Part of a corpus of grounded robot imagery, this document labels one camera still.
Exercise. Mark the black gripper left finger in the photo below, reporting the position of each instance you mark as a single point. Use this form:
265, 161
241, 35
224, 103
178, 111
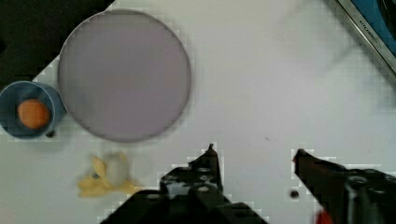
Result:
202, 171

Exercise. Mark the blue cup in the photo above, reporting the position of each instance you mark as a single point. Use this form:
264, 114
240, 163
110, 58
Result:
17, 92

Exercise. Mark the orange fruit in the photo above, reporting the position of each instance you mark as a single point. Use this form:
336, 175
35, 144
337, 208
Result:
33, 114

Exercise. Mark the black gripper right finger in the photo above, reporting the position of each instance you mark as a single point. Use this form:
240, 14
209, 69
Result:
349, 196

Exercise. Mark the silver toaster oven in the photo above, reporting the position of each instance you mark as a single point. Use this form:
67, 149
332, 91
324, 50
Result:
374, 22

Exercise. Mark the peeled banana toy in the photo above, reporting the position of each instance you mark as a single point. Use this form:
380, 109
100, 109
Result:
108, 174

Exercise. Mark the grey round plate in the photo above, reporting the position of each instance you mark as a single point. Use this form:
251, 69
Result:
124, 76

